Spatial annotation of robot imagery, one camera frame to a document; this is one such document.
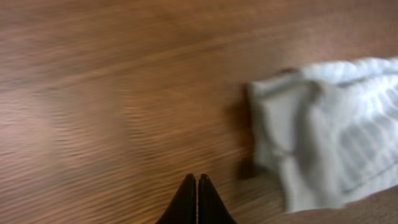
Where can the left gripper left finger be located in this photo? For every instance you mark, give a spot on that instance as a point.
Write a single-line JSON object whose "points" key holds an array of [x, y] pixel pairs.
{"points": [[183, 207]]}

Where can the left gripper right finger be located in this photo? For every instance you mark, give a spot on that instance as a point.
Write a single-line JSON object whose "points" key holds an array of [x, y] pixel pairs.
{"points": [[211, 209]]}

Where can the light blue striped shorts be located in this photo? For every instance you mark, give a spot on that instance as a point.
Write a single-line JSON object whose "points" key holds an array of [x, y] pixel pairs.
{"points": [[328, 131]]}

